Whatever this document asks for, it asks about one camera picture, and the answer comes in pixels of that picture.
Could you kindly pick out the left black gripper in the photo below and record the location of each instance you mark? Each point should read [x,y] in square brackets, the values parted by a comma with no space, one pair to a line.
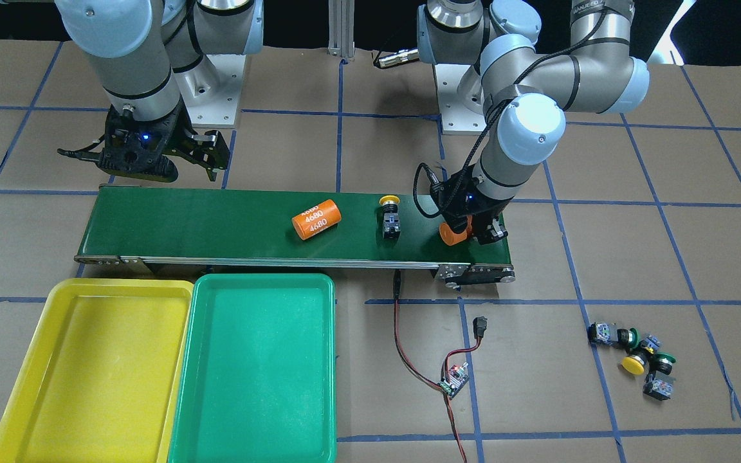
[487,209]

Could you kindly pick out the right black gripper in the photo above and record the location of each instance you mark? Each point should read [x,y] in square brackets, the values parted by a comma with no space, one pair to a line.
[181,137]

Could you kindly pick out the plain orange cylinder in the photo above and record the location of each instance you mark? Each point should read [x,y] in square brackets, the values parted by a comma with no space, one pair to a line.
[451,238]

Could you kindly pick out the yellow push button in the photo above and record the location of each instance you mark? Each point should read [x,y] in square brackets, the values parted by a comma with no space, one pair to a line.
[389,217]
[637,359]

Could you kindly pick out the orange cylinder with 4680 print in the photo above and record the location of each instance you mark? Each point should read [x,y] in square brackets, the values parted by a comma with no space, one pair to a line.
[316,219]

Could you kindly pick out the green push button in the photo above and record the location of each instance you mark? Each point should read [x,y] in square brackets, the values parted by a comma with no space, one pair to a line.
[610,334]
[657,360]
[658,386]

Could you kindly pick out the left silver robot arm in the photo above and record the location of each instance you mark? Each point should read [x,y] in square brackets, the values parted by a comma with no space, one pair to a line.
[524,95]

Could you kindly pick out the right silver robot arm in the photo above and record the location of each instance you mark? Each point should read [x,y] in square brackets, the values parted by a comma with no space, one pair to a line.
[152,58]

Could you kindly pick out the green conveyor belt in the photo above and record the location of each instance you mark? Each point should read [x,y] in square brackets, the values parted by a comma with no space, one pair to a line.
[139,225]

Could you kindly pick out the small motor controller board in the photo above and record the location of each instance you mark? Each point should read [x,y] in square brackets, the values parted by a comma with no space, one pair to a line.
[454,379]

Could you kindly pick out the yellow plastic tray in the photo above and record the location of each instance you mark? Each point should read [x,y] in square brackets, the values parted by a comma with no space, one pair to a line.
[100,379]

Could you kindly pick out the green plastic tray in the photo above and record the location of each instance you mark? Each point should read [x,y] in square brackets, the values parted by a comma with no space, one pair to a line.
[258,379]

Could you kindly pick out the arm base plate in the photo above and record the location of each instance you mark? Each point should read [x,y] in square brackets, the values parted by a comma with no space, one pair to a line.
[211,91]
[464,103]

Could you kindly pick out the black inline switch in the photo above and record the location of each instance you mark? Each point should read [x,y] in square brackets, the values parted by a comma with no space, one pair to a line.
[480,324]

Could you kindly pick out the aluminium frame post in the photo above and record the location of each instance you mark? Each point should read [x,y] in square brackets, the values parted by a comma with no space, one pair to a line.
[341,29]

